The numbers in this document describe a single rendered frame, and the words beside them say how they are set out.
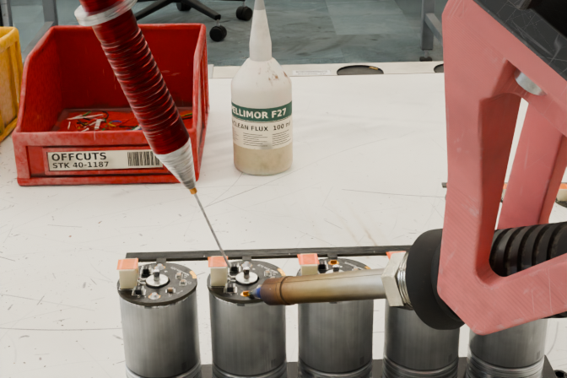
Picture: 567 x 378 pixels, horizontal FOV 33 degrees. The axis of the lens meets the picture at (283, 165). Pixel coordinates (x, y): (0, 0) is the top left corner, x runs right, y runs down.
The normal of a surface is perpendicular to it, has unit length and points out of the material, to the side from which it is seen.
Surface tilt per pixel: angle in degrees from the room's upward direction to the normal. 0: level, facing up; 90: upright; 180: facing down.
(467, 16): 90
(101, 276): 0
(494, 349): 90
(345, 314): 90
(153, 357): 90
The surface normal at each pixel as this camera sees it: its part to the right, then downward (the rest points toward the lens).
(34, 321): -0.01, -0.92
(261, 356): 0.41, 0.35
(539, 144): -0.67, 0.25
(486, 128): 0.72, 0.39
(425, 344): -0.01, 0.39
